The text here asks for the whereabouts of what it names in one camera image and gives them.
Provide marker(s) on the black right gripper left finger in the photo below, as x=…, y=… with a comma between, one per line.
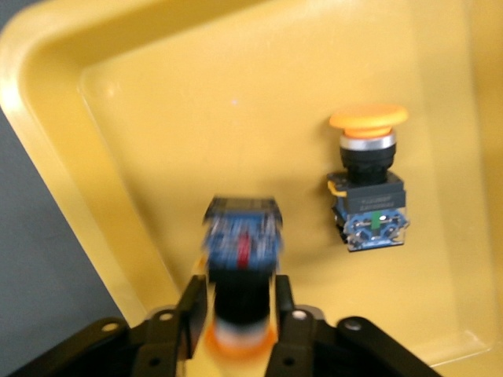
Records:
x=157, y=345

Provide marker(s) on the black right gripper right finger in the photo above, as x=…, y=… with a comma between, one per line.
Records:
x=314, y=349

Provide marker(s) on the yellow mushroom push button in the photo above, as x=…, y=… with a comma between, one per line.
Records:
x=241, y=243
x=369, y=188

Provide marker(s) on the dark grey table mat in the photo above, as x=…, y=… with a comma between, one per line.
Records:
x=39, y=243

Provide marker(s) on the yellow plastic tray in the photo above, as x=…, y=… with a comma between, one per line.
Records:
x=236, y=137

